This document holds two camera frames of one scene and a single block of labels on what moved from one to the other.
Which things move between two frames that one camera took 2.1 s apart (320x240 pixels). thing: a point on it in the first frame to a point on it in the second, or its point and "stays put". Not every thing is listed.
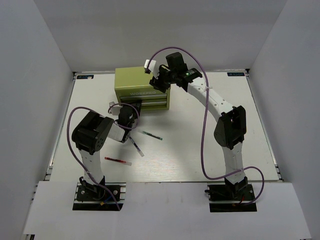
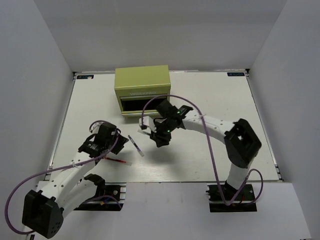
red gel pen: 123,162 stays put
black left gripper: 137,105 to 121,140
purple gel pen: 136,146 stays put
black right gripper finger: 159,85 to 161,139
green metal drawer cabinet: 132,84 stays put
